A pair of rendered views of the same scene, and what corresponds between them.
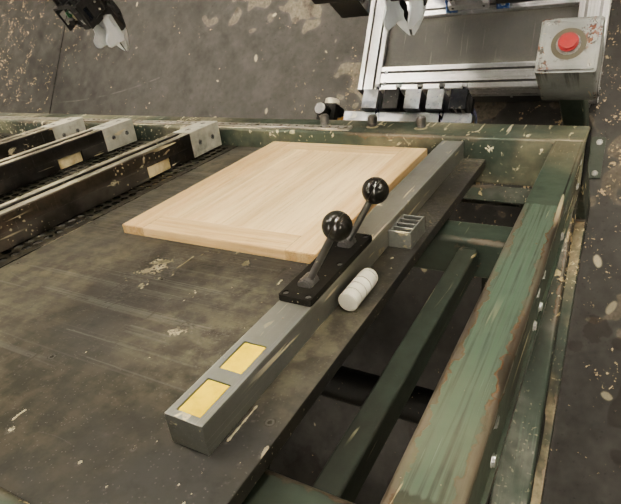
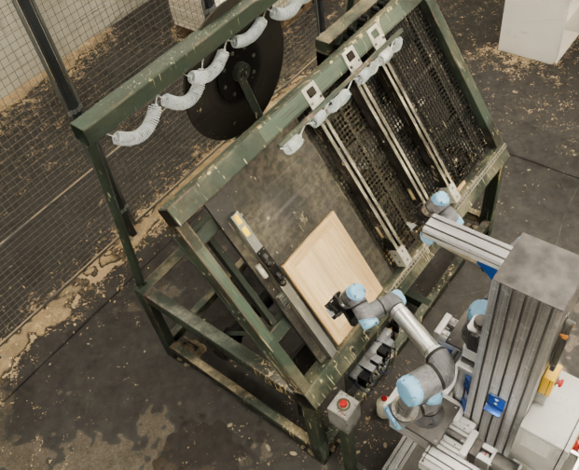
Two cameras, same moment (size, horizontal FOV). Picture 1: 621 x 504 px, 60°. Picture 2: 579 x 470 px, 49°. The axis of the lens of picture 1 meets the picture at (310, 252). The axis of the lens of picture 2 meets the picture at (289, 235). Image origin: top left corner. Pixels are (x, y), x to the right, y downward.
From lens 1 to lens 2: 2.45 m
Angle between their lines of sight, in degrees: 30
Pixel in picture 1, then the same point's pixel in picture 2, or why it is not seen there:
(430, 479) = (202, 252)
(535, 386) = (233, 350)
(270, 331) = (252, 240)
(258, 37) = not seen: hidden behind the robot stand
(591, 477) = (199, 401)
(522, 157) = (313, 375)
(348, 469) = (214, 245)
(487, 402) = (212, 271)
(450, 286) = (259, 305)
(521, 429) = (222, 339)
